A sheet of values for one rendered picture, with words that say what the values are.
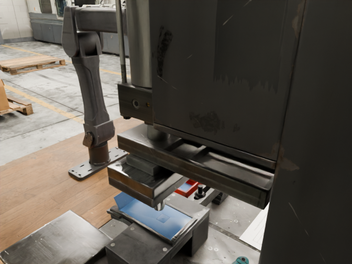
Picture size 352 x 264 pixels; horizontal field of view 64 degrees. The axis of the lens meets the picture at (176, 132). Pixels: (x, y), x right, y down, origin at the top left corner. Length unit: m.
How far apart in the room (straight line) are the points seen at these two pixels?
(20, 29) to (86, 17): 11.25
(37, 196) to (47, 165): 0.16
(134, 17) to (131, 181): 0.23
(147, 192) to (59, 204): 0.43
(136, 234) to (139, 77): 0.31
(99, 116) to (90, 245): 0.36
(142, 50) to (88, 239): 0.44
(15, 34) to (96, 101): 11.13
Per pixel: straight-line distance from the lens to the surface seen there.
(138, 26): 0.39
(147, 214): 0.60
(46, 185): 0.91
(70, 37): 0.80
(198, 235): 0.63
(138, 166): 0.45
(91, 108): 0.84
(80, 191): 0.85
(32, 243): 0.71
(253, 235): 0.70
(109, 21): 0.70
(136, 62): 0.40
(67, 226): 0.72
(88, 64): 0.81
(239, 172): 0.40
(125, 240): 0.56
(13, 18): 11.91
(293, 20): 0.26
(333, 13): 0.25
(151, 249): 0.54
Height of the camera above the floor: 1.39
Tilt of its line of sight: 25 degrees down
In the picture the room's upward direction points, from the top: straight up
